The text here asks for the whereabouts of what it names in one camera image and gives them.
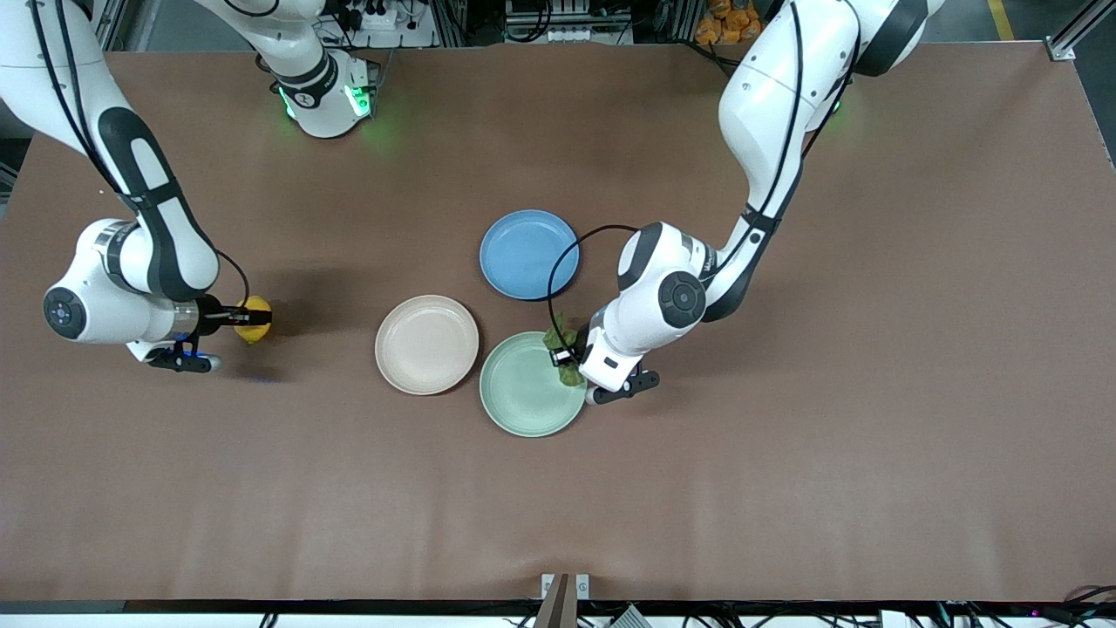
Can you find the grey device with white connectors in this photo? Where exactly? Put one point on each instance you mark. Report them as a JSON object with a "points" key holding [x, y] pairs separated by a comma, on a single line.
{"points": [[567, 35]]}

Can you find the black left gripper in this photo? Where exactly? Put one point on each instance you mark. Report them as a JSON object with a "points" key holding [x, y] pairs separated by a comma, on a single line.
{"points": [[579, 343]]}

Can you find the aluminium frame post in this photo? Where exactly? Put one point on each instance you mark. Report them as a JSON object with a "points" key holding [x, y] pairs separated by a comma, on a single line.
{"points": [[112, 24], [1062, 50]]}

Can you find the blue plate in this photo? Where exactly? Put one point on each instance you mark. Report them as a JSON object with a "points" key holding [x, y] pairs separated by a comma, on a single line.
{"points": [[523, 253]]}

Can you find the white power strip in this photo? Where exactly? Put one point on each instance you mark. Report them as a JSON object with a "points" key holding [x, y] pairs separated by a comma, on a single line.
{"points": [[384, 19]]}

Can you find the metal table edge bracket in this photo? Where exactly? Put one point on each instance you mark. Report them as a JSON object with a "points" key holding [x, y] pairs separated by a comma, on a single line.
{"points": [[558, 602]]}

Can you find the yellow lemon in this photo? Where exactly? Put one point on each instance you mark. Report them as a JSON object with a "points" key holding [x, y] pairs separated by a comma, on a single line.
{"points": [[255, 335]]}

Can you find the beige plate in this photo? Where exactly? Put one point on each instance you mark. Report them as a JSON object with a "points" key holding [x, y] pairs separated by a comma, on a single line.
{"points": [[426, 345]]}

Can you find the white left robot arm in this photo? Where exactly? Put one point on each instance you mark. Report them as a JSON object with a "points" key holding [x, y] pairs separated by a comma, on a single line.
{"points": [[776, 96]]}

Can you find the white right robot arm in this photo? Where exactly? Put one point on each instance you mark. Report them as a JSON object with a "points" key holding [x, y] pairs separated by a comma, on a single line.
{"points": [[105, 305]]}

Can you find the light green plate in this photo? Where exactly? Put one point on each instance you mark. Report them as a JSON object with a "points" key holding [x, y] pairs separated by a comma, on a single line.
{"points": [[523, 392]]}

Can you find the green lettuce leaf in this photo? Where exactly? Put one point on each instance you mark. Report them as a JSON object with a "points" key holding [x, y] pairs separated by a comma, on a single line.
{"points": [[558, 336]]}

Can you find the grey ribbed adapter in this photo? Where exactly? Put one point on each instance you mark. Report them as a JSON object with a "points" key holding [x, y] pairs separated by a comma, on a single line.
{"points": [[629, 619]]}

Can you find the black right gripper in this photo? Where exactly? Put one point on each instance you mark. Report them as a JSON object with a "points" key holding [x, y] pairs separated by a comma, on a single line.
{"points": [[212, 315]]}

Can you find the pile of orange objects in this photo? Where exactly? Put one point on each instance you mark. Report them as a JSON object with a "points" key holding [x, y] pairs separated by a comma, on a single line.
{"points": [[732, 22]]}

